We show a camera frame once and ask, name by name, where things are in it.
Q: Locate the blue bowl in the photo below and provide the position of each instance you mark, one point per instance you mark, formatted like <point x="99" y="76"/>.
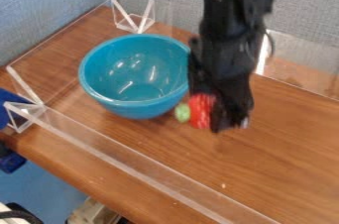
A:
<point x="135" y="75"/>

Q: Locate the blue clamp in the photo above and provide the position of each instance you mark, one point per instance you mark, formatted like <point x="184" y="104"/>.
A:
<point x="11" y="161"/>

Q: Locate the clear acrylic barrier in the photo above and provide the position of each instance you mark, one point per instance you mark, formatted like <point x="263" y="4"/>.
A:
<point x="159" y="171"/>

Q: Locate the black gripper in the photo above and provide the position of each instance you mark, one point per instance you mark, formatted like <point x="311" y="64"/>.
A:
<point x="222" y="62"/>

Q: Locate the beige object under table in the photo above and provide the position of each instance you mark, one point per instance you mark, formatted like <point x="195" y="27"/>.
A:
<point x="92" y="213"/>

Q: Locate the white and black object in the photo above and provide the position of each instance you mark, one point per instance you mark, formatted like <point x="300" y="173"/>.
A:
<point x="15" y="211"/>

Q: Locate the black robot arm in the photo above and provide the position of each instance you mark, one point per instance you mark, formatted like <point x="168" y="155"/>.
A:
<point x="236" y="12"/>

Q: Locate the red strawberry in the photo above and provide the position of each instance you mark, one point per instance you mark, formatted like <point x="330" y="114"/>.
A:
<point x="195" y="111"/>

